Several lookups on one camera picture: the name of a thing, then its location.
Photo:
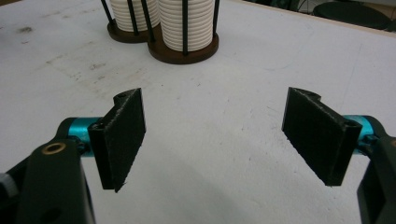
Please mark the white ribbed cup stack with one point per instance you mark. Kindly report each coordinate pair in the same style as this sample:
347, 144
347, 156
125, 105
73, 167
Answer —
185, 25
132, 15

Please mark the dark round chair seat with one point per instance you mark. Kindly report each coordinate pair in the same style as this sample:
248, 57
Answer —
351, 14

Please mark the brown cup holder black rods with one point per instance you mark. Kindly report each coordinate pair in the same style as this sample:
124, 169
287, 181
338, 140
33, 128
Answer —
174, 53

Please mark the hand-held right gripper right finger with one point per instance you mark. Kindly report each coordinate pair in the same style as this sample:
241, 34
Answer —
320, 137

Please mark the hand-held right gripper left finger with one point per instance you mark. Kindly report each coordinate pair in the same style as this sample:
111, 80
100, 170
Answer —
120, 140

